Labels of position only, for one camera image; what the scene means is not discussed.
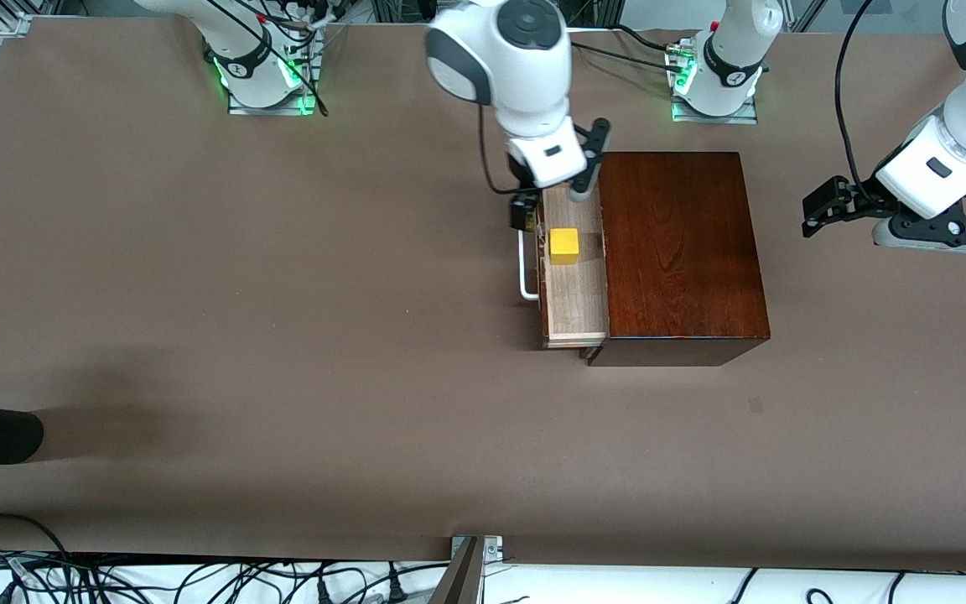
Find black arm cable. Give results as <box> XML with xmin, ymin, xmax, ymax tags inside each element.
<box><xmin>478</xmin><ymin>104</ymin><xmax>527</xmax><ymax>196</ymax></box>
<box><xmin>834</xmin><ymin>0</ymin><xmax>883</xmax><ymax>207</ymax></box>

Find yellow cube block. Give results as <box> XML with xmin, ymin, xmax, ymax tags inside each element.
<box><xmin>549</xmin><ymin>227</ymin><xmax>580</xmax><ymax>267</ymax></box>

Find dark metal post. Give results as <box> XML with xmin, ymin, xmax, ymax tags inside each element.
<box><xmin>428</xmin><ymin>538</ymin><xmax>485</xmax><ymax>604</ymax></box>

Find wooden drawer with white handle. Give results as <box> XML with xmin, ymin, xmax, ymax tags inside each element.
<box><xmin>517</xmin><ymin>186</ymin><xmax>611</xmax><ymax>350</ymax></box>

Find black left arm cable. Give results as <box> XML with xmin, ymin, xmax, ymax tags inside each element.
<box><xmin>834</xmin><ymin>0</ymin><xmax>883</xmax><ymax>207</ymax></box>

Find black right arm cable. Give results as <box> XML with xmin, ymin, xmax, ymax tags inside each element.
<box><xmin>478</xmin><ymin>104</ymin><xmax>527</xmax><ymax>196</ymax></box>

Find dark brown wooden cabinet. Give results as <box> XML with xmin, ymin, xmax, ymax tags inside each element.
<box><xmin>579</xmin><ymin>152</ymin><xmax>771</xmax><ymax>367</ymax></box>

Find small aluminium bracket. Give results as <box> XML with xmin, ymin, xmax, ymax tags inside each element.
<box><xmin>451</xmin><ymin>534</ymin><xmax>504</xmax><ymax>563</ymax></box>

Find black cable on table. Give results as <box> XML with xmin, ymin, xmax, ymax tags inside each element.
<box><xmin>570</xmin><ymin>30</ymin><xmax>678</xmax><ymax>68</ymax></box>

